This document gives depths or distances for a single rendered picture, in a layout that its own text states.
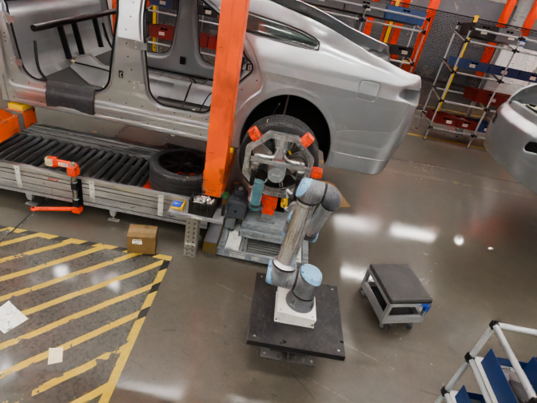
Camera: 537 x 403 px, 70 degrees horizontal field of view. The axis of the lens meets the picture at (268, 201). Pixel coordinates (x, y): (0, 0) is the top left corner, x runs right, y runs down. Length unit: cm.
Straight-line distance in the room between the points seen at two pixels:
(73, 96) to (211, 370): 257
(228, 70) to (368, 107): 123
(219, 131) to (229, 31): 69
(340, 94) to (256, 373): 218
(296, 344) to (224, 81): 178
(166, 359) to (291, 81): 224
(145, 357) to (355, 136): 234
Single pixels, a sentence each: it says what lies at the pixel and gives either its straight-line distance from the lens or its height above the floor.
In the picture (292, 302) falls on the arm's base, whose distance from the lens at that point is 251.
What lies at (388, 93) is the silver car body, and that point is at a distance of 334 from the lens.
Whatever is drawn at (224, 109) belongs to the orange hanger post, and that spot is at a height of 126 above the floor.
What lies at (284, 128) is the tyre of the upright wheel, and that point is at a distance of 300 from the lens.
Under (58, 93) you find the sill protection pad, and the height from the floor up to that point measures 92.
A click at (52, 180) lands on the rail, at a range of 376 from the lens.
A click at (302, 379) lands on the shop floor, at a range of 271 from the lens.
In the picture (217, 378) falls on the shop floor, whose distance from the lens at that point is 261.
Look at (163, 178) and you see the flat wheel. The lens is 345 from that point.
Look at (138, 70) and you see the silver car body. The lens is 354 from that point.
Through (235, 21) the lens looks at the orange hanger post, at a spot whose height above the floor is 184.
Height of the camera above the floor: 219
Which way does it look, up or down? 31 degrees down
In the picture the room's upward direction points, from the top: 12 degrees clockwise
